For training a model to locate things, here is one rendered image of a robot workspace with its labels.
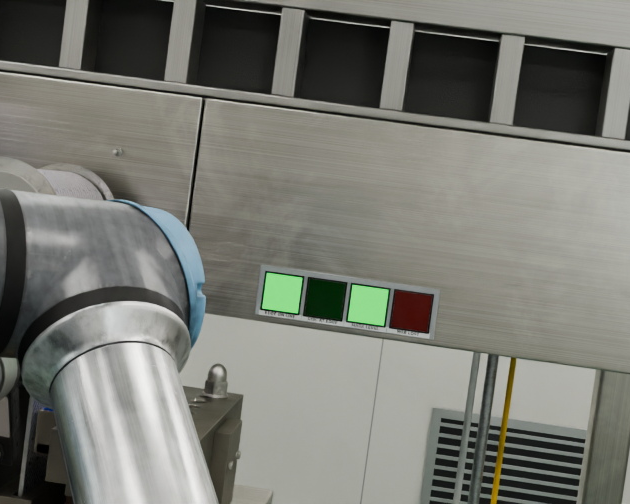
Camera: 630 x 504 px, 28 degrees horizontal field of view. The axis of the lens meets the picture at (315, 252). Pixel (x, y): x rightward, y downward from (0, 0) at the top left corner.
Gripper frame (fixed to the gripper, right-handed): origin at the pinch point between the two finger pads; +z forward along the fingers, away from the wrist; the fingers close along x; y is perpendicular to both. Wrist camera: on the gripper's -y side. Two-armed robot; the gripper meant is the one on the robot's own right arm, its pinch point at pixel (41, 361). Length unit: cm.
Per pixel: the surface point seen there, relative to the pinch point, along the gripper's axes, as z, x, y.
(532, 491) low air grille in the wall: 261, -88, -64
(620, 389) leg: 46, -74, 1
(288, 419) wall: 263, -7, -53
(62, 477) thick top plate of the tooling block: -6.5, -6.0, -11.4
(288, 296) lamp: 29.3, -24.9, 9.0
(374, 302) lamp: 29.3, -36.8, 9.9
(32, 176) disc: -3.3, 2.7, 21.4
